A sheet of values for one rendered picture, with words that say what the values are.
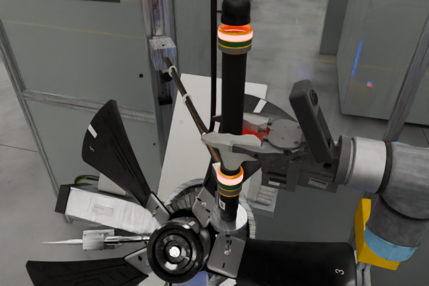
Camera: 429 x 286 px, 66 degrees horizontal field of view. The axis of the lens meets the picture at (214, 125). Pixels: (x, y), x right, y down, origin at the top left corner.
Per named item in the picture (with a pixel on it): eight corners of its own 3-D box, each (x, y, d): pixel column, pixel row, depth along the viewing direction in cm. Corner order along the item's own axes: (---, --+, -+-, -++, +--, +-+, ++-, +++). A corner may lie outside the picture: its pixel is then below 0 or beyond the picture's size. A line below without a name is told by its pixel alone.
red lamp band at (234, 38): (213, 32, 43) (213, 26, 43) (244, 29, 44) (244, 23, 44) (225, 43, 40) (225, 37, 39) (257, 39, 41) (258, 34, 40)
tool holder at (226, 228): (202, 202, 66) (201, 166, 60) (235, 195, 67) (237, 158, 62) (216, 239, 58) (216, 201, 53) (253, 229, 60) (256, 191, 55)
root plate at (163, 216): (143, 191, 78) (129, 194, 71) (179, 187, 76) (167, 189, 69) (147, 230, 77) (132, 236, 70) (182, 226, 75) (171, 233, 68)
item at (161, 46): (150, 60, 112) (148, 36, 107) (171, 57, 113) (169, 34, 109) (156, 73, 104) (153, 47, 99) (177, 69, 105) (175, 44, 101)
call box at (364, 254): (352, 219, 103) (361, 196, 97) (387, 227, 100) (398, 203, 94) (355, 264, 90) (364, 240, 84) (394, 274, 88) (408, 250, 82)
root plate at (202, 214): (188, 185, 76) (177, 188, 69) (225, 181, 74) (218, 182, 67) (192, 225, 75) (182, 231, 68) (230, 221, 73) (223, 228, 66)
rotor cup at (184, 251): (159, 209, 79) (135, 218, 66) (218, 203, 76) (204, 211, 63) (165, 272, 77) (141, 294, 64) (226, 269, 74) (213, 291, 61)
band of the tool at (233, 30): (214, 46, 44) (214, 24, 43) (243, 42, 45) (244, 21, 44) (224, 57, 41) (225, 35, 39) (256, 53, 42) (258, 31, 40)
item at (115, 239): (170, 241, 80) (46, 246, 88) (169, 232, 80) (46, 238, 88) (166, 244, 78) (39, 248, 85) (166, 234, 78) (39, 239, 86)
